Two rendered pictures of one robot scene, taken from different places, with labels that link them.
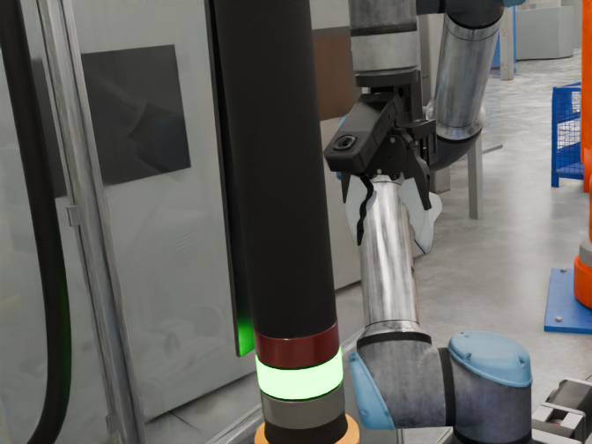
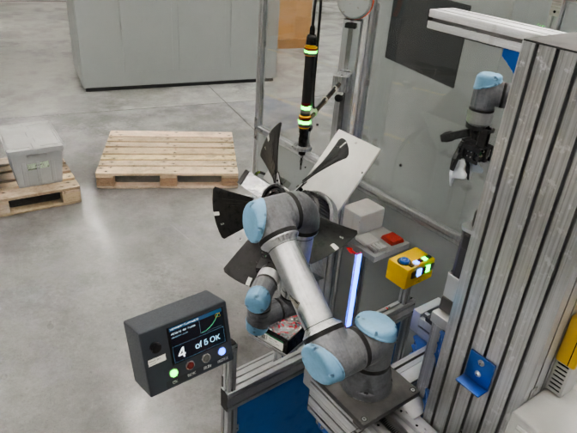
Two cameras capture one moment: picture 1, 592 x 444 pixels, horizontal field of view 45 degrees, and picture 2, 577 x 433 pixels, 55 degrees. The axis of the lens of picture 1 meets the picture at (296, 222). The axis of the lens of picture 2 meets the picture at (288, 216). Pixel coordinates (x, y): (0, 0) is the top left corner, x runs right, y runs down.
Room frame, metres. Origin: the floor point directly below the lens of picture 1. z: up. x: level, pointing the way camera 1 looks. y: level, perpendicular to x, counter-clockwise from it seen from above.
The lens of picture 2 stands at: (0.64, -1.87, 2.23)
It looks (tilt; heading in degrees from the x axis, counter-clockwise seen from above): 29 degrees down; 102
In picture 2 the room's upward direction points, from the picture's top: 4 degrees clockwise
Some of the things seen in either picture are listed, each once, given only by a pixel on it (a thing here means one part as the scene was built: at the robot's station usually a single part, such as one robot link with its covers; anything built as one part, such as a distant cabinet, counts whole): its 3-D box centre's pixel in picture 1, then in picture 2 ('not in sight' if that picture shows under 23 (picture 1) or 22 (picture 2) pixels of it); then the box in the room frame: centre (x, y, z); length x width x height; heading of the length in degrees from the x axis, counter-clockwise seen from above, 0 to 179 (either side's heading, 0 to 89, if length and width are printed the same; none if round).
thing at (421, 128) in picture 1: (392, 123); (475, 142); (0.83, -0.12, 1.62); 0.09 x 0.08 x 0.12; 142
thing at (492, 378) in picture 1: (485, 381); not in sight; (0.95, -0.26, 1.20); 0.13 x 0.12 x 0.14; 85
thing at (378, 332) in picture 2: not in sight; (372, 338); (0.63, -0.65, 1.20); 0.13 x 0.12 x 0.14; 49
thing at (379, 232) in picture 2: not in sight; (365, 235); (0.50, 0.51, 0.85); 0.36 x 0.24 x 0.03; 142
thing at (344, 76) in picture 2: not in sight; (342, 81); (0.29, 0.63, 1.54); 0.10 x 0.07 x 0.09; 87
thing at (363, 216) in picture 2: not in sight; (361, 215); (0.46, 0.58, 0.92); 0.17 x 0.16 x 0.11; 52
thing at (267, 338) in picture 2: not in sight; (287, 324); (0.31, -0.25, 0.85); 0.22 x 0.17 x 0.07; 68
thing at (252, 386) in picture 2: not in sight; (328, 346); (0.48, -0.30, 0.82); 0.90 x 0.04 x 0.08; 52
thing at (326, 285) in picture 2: not in sight; (324, 292); (0.36, 0.35, 0.58); 0.09 x 0.05 x 1.15; 142
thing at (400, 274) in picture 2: not in sight; (409, 269); (0.72, 0.02, 1.02); 0.16 x 0.10 x 0.11; 52
